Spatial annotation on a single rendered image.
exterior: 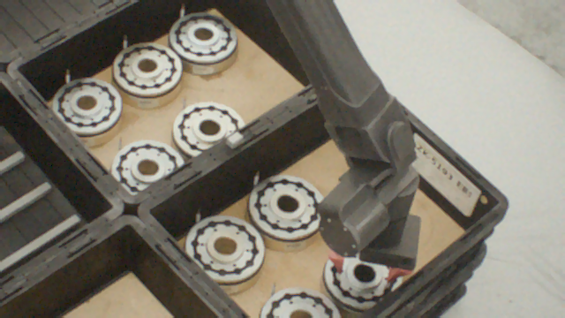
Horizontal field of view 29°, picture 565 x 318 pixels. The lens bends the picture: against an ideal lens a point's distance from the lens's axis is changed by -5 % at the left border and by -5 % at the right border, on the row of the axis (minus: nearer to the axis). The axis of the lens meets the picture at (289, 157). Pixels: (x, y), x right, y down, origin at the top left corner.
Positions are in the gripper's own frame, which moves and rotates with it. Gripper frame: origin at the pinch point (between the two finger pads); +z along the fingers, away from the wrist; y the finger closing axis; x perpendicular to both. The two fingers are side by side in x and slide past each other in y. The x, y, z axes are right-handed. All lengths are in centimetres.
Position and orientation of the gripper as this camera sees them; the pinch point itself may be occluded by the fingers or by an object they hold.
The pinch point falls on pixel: (365, 270)
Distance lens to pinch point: 145.4
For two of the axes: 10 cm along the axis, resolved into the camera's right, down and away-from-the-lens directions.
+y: 9.8, 1.9, 0.0
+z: -1.2, 6.3, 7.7
